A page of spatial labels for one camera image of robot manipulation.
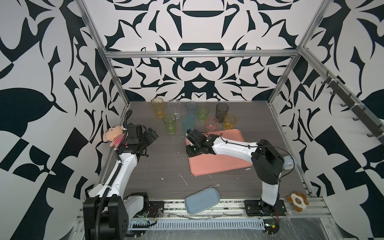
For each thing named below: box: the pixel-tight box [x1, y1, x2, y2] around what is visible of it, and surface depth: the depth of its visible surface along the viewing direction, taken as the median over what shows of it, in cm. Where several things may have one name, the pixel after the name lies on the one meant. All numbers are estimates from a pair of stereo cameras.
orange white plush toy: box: [286, 191, 310, 213], surface depth 76 cm
